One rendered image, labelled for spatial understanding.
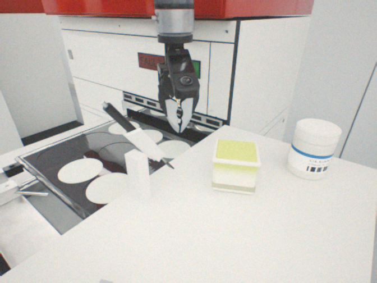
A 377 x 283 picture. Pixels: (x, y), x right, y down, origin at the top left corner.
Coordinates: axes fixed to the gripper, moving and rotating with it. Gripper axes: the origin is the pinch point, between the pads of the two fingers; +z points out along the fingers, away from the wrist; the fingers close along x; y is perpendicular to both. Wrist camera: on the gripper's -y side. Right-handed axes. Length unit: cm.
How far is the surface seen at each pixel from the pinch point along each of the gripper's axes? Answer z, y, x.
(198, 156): 3.2, -8.0, -2.4
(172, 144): 9.7, 9.5, 0.5
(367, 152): 71, 65, -157
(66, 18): -21, 64, 32
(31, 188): 15.2, 5.9, 37.9
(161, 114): 6.0, 24.1, 1.6
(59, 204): 17.4, 0.6, 30.7
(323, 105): 43, 94, -134
